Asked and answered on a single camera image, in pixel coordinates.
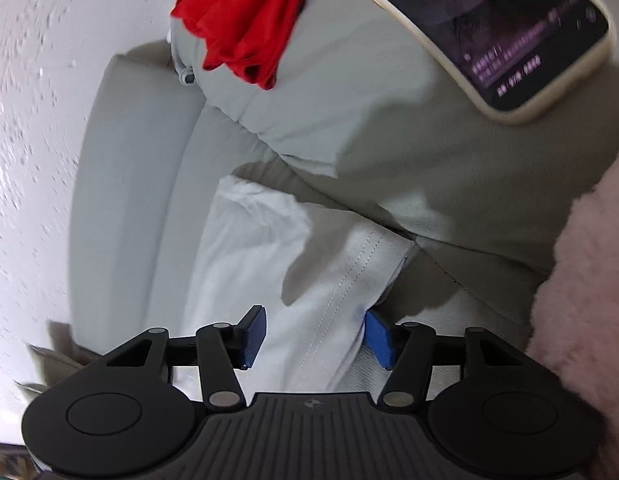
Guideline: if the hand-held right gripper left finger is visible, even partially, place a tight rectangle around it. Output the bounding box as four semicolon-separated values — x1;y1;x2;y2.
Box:
97;305;267;413

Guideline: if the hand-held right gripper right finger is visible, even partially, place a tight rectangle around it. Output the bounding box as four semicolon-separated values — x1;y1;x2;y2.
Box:
365;310;527;413

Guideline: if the white t-shirt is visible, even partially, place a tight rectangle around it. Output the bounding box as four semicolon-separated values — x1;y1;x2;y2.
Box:
172;175;419;401

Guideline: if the grey sofa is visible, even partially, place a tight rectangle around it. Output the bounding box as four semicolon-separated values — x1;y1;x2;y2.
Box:
17;0;619;411

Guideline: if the pink fluffy blanket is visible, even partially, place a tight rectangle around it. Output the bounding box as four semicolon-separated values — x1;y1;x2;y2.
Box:
527;147;619;480

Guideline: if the red folded garment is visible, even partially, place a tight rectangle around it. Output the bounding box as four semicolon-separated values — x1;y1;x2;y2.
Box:
170;0;326;92

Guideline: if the smartphone with cream case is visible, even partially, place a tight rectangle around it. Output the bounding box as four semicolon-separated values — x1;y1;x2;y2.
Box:
333;0;616;126

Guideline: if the white cable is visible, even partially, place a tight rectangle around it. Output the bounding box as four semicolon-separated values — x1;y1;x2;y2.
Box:
166;30;198;87

